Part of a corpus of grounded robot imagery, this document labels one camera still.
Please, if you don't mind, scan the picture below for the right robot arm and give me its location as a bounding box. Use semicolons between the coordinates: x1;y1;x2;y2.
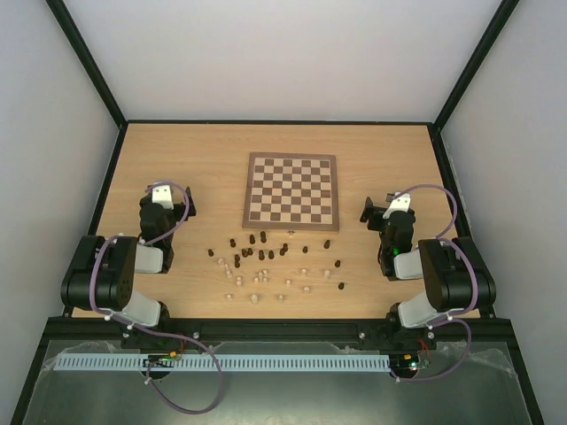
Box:
360;192;496;347

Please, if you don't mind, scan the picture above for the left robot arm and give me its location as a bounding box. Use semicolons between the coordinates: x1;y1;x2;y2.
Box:
60;182;197;328

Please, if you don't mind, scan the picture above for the wooden chess board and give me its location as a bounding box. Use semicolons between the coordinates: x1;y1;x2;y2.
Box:
242;151;340;232

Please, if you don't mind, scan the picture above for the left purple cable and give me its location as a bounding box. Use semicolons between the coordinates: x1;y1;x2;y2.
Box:
89;180;223;415

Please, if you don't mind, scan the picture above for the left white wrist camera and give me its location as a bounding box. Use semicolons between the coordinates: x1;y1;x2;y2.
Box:
151;184;174;210

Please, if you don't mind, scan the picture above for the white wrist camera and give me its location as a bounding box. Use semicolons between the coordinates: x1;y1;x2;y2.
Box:
151;184;174;210
383;192;411;219

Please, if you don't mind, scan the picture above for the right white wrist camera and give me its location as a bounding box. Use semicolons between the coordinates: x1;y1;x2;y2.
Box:
383;192;411;219

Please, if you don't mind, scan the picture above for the light blue slotted cable duct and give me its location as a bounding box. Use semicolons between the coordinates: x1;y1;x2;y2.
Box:
53;353;391;373

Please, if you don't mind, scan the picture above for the black aluminium frame rail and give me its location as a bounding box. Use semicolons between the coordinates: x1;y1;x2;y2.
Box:
43;316;515;351

